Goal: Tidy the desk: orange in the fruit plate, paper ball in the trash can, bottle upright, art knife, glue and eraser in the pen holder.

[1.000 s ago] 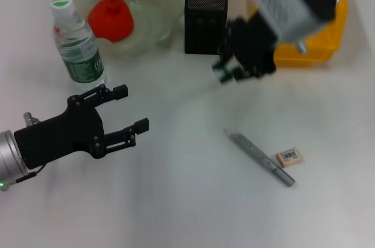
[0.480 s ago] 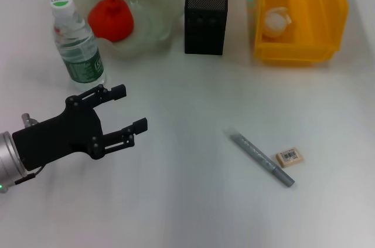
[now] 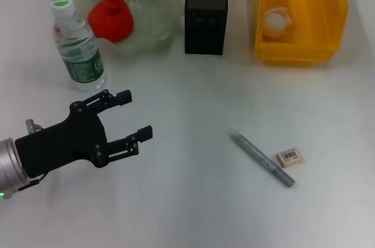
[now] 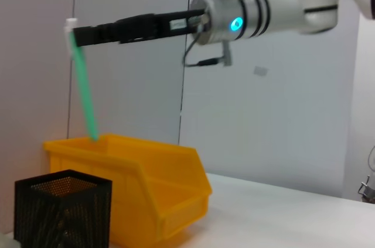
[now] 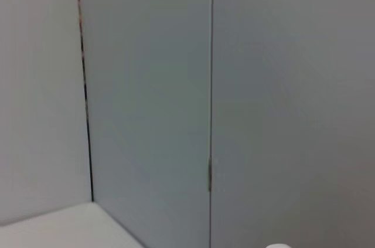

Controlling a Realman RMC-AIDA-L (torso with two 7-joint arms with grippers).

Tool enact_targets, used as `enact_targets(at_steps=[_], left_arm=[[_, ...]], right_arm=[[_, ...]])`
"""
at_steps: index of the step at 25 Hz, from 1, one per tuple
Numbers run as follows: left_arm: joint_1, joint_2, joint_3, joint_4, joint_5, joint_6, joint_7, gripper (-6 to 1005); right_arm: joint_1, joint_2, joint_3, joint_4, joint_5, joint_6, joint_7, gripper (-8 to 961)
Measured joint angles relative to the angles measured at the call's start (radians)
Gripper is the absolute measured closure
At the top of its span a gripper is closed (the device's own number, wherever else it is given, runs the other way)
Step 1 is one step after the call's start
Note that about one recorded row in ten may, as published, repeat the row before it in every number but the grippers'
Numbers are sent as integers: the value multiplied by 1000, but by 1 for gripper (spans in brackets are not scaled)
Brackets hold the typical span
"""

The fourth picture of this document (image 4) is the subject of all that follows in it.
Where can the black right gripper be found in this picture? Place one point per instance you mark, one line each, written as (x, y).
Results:
(152, 26)

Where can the green utility knife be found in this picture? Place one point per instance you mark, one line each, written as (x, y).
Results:
(85, 89)

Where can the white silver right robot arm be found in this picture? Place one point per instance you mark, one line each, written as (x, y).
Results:
(278, 4)

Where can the black mesh pen holder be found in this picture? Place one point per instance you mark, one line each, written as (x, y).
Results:
(58, 212)

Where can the yellow plastic bin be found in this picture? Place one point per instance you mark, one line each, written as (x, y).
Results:
(164, 189)

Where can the metal clamp bracket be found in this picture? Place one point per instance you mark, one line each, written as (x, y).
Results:
(365, 189)

